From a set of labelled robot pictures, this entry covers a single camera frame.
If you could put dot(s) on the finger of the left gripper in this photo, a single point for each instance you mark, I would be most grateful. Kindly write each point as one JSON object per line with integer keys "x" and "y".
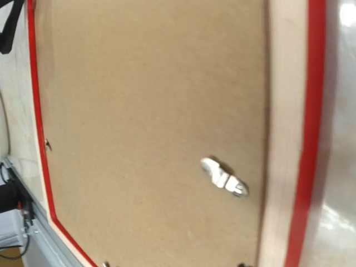
{"x": 9, "y": 29}

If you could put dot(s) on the brown backing board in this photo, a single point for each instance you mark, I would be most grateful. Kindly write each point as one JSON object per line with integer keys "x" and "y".
{"x": 133, "y": 95}

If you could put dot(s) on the red wooden picture frame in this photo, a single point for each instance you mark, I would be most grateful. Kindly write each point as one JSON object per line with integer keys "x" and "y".
{"x": 290, "y": 130}

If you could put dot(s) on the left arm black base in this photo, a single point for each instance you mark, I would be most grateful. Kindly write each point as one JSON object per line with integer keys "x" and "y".
{"x": 14, "y": 195}

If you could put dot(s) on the metal turn clip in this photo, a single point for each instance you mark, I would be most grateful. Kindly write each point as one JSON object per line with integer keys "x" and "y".
{"x": 222, "y": 178}

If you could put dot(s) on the front aluminium rail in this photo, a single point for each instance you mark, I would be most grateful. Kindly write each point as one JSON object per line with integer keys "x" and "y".
{"x": 40, "y": 245}

